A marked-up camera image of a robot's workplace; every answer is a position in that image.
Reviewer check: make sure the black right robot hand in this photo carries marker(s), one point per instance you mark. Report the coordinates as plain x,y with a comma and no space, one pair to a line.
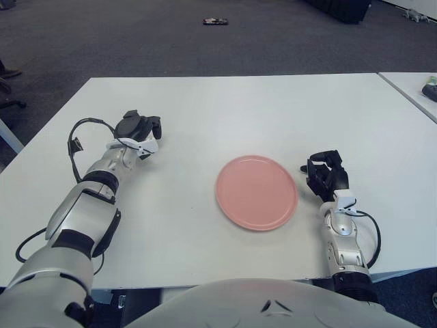
336,177

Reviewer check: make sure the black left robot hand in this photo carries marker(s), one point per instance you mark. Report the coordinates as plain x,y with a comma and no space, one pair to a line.
128,126

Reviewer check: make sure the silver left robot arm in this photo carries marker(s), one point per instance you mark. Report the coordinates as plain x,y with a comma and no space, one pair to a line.
78,218

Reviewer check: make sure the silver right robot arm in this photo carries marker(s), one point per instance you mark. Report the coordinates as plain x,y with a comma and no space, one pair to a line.
345,246

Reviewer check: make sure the pink round plate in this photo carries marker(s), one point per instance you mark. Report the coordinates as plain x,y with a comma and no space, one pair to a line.
256,193

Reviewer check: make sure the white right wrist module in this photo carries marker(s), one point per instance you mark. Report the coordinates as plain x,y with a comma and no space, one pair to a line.
345,201

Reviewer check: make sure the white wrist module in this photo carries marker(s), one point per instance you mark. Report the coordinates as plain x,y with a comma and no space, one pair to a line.
345,201
148,147

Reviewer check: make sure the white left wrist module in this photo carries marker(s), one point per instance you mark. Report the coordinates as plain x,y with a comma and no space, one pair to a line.
148,147

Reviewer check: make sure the black office chair base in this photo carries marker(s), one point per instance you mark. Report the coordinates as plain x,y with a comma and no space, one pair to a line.
15,104

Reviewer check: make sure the white table leg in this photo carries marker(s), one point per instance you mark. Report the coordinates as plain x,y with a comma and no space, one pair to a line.
10,135

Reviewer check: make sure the dark grey handheld controller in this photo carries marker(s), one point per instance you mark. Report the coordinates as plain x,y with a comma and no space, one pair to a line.
431,92

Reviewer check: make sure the person in black trousers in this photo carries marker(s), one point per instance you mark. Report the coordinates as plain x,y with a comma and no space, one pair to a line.
10,72

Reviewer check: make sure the small flat black floor device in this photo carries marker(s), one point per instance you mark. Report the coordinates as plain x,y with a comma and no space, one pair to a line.
215,21

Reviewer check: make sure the small green packet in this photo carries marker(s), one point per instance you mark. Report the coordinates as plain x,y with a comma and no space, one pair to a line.
433,80

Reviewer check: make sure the grey white robot torso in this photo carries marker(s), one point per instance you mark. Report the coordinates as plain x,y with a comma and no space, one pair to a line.
256,304

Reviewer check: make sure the black metal caster stand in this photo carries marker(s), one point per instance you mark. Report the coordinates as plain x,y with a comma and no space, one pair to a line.
434,300

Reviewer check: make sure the large black box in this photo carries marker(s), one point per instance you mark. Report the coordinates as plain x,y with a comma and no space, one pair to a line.
338,8

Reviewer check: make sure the small grey toy figure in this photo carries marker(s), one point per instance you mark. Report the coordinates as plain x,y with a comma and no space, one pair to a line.
414,15

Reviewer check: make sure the small white metal bracket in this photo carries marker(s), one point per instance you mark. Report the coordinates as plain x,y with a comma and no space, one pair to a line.
121,302

